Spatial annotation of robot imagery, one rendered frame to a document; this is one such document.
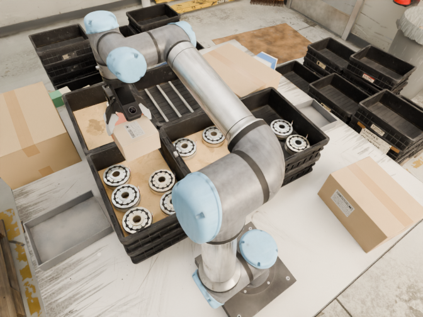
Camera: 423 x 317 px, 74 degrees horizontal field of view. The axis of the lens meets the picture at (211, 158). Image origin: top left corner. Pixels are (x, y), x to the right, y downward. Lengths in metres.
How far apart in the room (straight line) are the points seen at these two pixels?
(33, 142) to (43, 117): 0.14
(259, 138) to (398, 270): 1.80
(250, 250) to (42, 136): 0.94
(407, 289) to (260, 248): 1.46
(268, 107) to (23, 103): 1.15
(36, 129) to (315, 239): 1.24
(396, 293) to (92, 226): 1.76
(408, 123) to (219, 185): 1.95
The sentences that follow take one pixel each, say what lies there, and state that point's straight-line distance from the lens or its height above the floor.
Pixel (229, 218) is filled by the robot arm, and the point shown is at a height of 1.35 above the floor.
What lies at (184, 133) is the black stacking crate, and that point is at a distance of 1.27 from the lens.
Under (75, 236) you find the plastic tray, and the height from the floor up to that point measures 0.70.
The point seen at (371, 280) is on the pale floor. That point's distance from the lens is 2.11.
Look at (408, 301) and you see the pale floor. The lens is 2.19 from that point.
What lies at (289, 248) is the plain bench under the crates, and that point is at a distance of 1.20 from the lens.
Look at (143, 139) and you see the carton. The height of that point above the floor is 1.12.
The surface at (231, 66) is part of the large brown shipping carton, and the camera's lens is 1.59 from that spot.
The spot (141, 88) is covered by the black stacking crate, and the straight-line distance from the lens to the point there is 1.55.
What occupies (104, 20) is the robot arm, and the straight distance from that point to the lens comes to 0.75.
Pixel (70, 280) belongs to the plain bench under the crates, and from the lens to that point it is 1.20.
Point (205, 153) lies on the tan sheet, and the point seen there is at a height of 0.83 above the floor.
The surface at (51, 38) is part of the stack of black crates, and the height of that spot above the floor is 0.54.
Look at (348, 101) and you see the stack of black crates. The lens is 2.46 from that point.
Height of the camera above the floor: 1.77
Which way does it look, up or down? 52 degrees down
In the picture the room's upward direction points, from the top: 4 degrees clockwise
